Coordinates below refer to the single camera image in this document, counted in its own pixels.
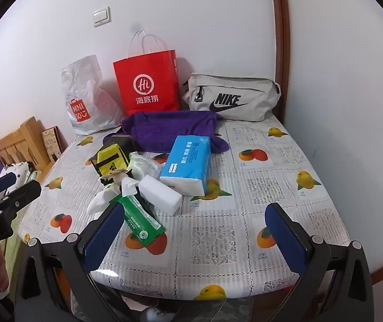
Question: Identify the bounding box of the clear plastic bag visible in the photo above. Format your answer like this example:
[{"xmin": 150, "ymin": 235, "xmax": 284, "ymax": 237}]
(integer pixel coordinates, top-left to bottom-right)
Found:
[{"xmin": 128, "ymin": 152, "xmax": 165, "ymax": 181}]

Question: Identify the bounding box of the white tissue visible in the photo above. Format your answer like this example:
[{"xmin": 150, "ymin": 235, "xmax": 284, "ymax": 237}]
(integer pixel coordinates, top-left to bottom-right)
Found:
[{"xmin": 87, "ymin": 177, "xmax": 142, "ymax": 216}]

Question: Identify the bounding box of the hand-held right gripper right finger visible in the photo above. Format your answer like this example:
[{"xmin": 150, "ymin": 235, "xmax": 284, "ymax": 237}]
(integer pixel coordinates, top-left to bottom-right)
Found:
[{"xmin": 265, "ymin": 202, "xmax": 375, "ymax": 322}]

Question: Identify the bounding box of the fruit print tablecloth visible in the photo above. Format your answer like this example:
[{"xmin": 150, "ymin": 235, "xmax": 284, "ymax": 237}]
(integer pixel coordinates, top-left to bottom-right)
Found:
[{"xmin": 17, "ymin": 112, "xmax": 351, "ymax": 312}]

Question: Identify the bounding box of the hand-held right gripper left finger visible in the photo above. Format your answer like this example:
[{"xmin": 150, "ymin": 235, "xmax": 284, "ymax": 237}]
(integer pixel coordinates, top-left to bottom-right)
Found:
[{"xmin": 15, "ymin": 201, "xmax": 127, "ymax": 322}]

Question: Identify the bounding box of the grey waist bag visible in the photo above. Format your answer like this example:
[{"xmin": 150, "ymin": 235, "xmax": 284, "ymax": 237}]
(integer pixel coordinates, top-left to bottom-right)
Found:
[{"xmin": 182, "ymin": 73, "xmax": 282, "ymax": 122}]

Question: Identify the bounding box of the brown wooden door frame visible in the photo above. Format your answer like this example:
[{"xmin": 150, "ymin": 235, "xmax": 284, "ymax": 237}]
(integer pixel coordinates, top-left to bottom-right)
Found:
[{"xmin": 268, "ymin": 0, "xmax": 291, "ymax": 123}]

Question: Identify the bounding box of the dark green box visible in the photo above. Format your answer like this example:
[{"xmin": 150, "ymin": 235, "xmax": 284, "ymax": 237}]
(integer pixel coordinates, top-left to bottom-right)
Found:
[{"xmin": 106, "ymin": 134, "xmax": 135, "ymax": 153}]

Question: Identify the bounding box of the yellow small pouch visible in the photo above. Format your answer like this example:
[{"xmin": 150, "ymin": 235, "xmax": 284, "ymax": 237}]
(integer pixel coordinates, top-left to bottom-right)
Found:
[{"xmin": 91, "ymin": 142, "xmax": 130, "ymax": 177}]

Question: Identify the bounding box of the purple towel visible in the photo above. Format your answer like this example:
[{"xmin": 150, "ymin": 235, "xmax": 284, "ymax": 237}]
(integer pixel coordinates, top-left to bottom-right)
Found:
[{"xmin": 103, "ymin": 111, "xmax": 230, "ymax": 153}]

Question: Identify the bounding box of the white plastic bag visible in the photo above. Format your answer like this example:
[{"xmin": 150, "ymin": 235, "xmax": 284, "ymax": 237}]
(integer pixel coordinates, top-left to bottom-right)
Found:
[{"xmin": 60, "ymin": 54, "xmax": 125, "ymax": 137}]

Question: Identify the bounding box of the brown patterned box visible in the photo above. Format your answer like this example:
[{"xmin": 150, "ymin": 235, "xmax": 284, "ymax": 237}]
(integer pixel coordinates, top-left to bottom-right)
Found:
[{"xmin": 41, "ymin": 126, "xmax": 64, "ymax": 162}]

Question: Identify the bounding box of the blue tissue pack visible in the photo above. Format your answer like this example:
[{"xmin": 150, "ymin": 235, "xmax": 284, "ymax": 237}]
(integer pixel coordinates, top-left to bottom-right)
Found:
[{"xmin": 160, "ymin": 135, "xmax": 211, "ymax": 196}]

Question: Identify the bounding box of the red paper bag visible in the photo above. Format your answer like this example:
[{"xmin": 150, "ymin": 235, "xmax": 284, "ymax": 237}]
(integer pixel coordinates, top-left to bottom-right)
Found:
[{"xmin": 113, "ymin": 30, "xmax": 180, "ymax": 116}]

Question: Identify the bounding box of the dark green wipes pack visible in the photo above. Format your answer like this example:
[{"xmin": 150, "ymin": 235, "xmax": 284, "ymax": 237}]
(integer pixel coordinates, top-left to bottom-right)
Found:
[{"xmin": 109, "ymin": 193, "xmax": 167, "ymax": 246}]

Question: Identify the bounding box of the white sponge block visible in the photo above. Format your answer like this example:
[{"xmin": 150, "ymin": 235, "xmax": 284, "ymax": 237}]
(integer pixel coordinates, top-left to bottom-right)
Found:
[{"xmin": 138, "ymin": 174, "xmax": 183, "ymax": 214}]

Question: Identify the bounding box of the white light switch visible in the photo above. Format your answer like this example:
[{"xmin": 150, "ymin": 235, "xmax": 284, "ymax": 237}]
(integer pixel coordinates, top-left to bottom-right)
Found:
[{"xmin": 92, "ymin": 7, "xmax": 111, "ymax": 26}]

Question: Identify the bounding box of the white spotted pillow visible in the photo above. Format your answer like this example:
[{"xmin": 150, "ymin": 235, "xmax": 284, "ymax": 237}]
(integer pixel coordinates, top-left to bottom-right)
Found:
[{"xmin": 0, "ymin": 162, "xmax": 32, "ymax": 195}]

